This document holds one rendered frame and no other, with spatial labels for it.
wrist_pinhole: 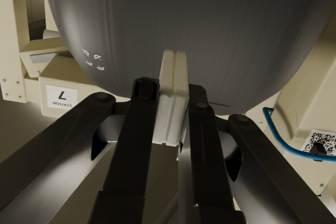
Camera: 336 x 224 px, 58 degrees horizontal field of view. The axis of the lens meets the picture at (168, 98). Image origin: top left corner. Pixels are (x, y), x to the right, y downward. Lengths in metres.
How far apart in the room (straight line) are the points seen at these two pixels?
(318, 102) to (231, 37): 0.35
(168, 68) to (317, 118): 0.49
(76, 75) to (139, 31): 0.65
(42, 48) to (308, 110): 0.80
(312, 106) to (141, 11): 0.41
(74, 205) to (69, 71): 2.23
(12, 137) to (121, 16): 3.50
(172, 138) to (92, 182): 3.07
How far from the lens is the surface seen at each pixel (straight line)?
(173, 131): 0.15
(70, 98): 0.94
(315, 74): 0.61
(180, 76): 0.16
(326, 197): 1.38
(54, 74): 0.94
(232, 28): 0.29
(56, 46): 1.04
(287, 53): 0.32
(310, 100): 0.61
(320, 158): 0.67
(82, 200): 3.09
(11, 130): 3.85
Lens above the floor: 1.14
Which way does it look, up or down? 35 degrees up
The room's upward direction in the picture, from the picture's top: 169 degrees counter-clockwise
